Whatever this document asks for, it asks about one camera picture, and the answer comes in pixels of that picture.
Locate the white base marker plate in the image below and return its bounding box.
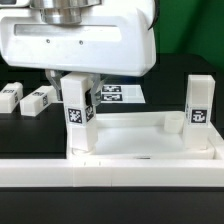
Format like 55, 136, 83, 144
49, 83, 146, 104

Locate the white desk top tray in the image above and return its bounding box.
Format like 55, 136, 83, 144
67, 111, 224, 160

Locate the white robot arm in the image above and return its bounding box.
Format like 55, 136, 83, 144
0, 0, 158, 98

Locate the white L-shaped obstacle fence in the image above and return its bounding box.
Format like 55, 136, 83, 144
0, 115, 224, 188

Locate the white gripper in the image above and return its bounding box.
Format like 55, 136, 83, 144
0, 0, 157, 106

